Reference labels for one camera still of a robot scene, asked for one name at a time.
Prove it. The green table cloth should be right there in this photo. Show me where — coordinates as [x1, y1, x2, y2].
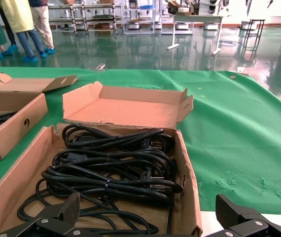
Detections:
[0, 66, 281, 215]

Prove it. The black metal stool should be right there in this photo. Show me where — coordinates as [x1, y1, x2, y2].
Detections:
[243, 18, 266, 51]

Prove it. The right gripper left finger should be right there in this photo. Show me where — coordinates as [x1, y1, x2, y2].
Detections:
[0, 192, 82, 237]

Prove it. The white workshop table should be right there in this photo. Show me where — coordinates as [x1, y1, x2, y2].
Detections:
[166, 13, 224, 56]

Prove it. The cardboard box with torn lid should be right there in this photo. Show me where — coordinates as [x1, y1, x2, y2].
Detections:
[0, 81, 203, 237]

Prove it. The wide metal shelf rack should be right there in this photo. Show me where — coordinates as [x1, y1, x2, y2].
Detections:
[48, 0, 123, 37]

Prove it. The person in beige trousers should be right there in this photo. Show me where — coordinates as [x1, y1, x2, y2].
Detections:
[28, 0, 57, 55]

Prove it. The loose black power cable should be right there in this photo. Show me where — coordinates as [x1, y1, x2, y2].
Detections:
[16, 177, 173, 237]

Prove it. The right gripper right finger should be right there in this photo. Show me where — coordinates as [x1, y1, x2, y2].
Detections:
[204, 194, 281, 237]

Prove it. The shallow open cardboard box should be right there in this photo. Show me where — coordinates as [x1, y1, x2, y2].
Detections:
[0, 73, 80, 161]

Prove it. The narrow metal shelf rack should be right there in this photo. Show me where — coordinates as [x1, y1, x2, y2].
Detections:
[122, 0, 162, 35]

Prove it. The metal table clamp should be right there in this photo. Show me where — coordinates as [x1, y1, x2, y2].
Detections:
[88, 63, 106, 72]

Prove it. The person in yellow coat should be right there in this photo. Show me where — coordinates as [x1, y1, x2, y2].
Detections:
[0, 0, 48, 63]

